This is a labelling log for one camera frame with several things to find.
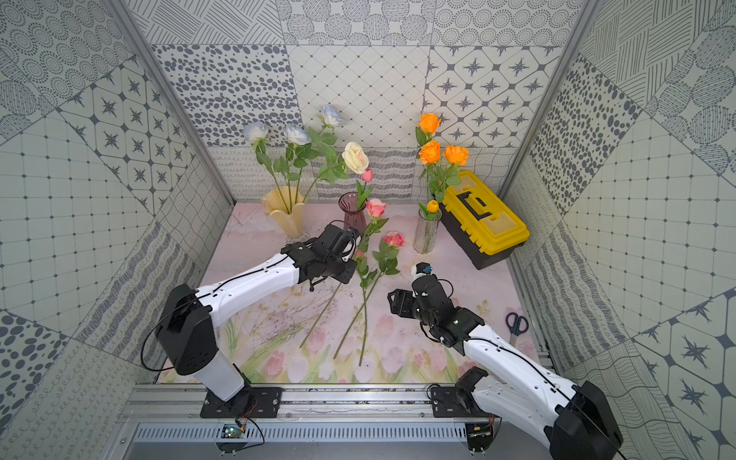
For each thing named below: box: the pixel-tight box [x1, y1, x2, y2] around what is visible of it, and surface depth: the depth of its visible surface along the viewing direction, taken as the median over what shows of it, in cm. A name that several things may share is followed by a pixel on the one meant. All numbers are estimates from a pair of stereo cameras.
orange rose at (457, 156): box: [442, 144, 470, 191], surface depth 87 cm
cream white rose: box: [341, 141, 370, 175], surface depth 78 cm
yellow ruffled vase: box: [261, 185, 307, 245], surface depth 97 cm
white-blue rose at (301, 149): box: [283, 124, 320, 205], surface depth 90 cm
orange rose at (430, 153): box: [418, 140, 444, 204], surface depth 85 cm
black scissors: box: [505, 311, 529, 346], surface depth 90 cm
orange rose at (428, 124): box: [414, 112, 440, 147], surface depth 86 cm
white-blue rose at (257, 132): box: [243, 120, 291, 215], surface depth 93 cm
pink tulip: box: [355, 168, 374, 210], surface depth 94 cm
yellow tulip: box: [417, 199, 439, 221], surface depth 80 cm
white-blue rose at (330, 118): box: [309, 105, 345, 157], surface depth 88 cm
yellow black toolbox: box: [438, 170, 531, 271], surface depth 95 cm
